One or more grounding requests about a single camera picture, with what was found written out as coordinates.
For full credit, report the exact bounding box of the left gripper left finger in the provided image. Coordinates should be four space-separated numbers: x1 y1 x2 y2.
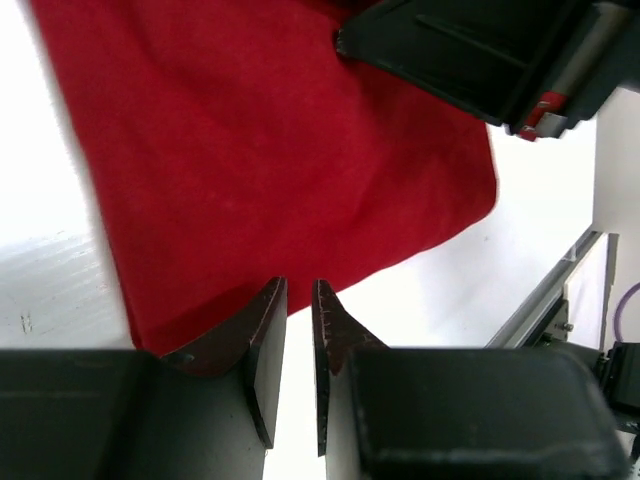
1 278 288 479

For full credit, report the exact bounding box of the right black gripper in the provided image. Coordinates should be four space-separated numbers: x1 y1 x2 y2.
336 0 635 141

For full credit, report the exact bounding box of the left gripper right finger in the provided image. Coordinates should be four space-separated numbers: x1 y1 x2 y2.
312 280 630 479

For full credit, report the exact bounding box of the red t shirt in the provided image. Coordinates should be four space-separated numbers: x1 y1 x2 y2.
31 1 497 355

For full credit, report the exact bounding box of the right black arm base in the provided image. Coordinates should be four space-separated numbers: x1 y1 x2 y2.
539 299 640 436

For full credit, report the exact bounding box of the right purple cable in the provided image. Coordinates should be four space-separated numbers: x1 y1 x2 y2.
611 281 640 343

